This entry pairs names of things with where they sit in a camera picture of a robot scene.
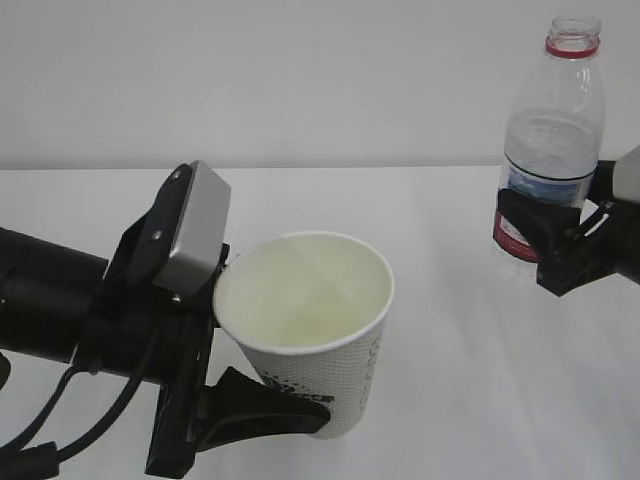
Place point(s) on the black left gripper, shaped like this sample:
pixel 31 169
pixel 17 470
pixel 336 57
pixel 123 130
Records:
pixel 148 333

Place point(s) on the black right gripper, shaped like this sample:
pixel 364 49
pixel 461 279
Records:
pixel 570 256

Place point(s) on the clear plastic water bottle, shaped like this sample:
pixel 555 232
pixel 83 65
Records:
pixel 554 132

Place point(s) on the white paper cup green logo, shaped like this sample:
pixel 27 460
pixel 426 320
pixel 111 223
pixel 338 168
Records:
pixel 308 310

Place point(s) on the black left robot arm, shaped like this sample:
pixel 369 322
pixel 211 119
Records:
pixel 47 292

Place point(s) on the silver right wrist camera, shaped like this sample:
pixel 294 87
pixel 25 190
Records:
pixel 626 177

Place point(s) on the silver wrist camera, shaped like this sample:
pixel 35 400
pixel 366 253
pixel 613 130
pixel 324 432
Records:
pixel 626 177
pixel 196 246

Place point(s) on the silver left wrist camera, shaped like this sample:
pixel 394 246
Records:
pixel 196 246

